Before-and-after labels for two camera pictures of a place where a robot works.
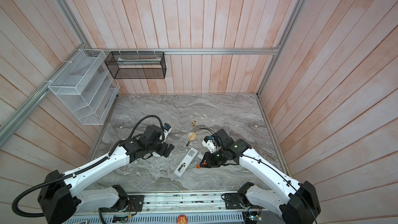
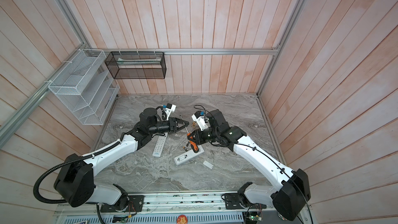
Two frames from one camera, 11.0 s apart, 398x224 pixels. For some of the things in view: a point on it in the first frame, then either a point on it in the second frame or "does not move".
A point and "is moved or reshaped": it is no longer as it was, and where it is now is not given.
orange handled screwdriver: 198,166 -> 194,146
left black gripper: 162,151 -> 172,124
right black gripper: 209,162 -> 198,139
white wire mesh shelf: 87,86 does not move
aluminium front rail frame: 201,208 does not move
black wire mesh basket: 137,65 does not move
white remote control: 186,162 is moved or reshaped
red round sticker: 182,219 does not move
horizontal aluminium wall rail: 176,50 does not move
